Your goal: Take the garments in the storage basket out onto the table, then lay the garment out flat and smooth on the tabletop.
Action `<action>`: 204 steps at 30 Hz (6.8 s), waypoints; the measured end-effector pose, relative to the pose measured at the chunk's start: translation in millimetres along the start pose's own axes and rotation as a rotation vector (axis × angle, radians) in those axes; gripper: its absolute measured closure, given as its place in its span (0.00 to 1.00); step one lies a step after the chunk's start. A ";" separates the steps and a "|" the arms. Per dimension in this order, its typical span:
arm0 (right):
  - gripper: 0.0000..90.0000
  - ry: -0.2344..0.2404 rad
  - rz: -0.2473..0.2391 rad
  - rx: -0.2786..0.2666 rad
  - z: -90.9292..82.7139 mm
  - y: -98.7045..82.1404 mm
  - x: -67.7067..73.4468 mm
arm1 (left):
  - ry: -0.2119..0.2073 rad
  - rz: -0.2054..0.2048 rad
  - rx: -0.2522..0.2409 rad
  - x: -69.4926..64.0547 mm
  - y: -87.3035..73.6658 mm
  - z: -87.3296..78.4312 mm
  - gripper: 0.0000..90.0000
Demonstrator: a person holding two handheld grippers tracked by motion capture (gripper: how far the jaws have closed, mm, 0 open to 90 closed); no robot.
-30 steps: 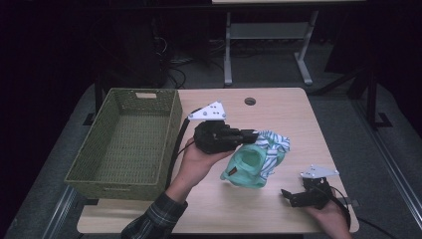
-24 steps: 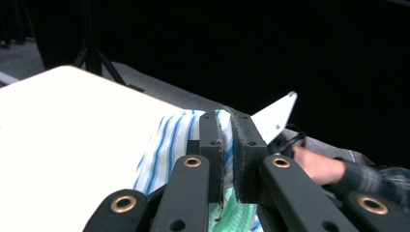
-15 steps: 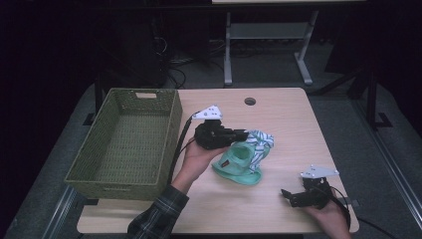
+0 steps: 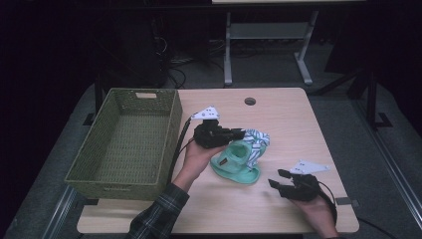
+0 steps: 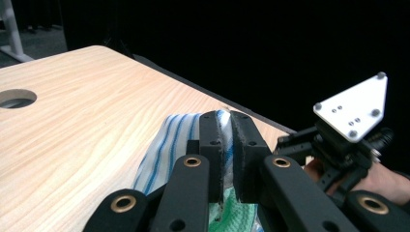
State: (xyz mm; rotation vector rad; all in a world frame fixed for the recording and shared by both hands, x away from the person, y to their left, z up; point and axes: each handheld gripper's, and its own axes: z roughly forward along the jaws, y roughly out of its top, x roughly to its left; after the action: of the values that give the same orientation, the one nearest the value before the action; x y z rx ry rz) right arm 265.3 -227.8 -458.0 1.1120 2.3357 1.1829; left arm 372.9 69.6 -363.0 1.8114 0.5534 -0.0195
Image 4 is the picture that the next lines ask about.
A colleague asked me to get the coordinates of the black floor cable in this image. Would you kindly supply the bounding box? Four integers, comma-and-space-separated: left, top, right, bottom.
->
355, 215, 401, 239

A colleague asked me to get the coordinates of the person's right hand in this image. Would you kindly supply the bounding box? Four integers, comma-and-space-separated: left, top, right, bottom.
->
291, 194, 340, 239

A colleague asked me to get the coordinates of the tangle of floor cables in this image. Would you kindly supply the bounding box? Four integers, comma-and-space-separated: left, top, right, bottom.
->
151, 35, 227, 90

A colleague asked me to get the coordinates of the aluminium floor rail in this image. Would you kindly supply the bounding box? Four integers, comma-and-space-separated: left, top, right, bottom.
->
353, 98, 422, 231
41, 184, 80, 239

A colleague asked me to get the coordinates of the black computer tower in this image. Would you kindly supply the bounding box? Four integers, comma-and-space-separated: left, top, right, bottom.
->
98, 13, 168, 90

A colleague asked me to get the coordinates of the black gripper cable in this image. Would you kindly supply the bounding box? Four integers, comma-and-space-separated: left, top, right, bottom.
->
314, 179, 339, 224
166, 115, 201, 185

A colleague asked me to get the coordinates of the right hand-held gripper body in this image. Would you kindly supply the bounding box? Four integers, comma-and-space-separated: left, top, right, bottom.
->
287, 159, 331, 203

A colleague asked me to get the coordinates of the mint green hat striped lining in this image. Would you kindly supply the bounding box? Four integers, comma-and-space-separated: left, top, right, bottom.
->
209, 127, 271, 185

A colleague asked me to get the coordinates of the black metal stand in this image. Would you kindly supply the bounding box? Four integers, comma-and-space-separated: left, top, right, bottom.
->
364, 65, 394, 130

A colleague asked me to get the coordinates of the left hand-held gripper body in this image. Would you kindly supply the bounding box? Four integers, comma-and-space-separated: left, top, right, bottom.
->
190, 106, 235, 149

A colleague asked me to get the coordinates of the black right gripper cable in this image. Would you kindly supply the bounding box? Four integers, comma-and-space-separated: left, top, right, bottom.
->
314, 179, 339, 224

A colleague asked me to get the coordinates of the grey metal desk frame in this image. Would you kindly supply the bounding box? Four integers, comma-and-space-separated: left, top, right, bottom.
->
223, 9, 320, 88

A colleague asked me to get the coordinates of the person's left hand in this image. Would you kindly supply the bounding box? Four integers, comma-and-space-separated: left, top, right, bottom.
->
171, 138, 228, 194

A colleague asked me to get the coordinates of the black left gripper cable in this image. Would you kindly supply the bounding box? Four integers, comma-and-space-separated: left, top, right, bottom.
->
166, 115, 201, 185

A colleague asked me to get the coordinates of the green woven basket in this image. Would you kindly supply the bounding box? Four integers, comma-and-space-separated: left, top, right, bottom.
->
64, 87, 184, 202

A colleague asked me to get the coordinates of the grey tape strip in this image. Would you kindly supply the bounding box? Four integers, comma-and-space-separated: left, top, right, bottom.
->
334, 196, 360, 208

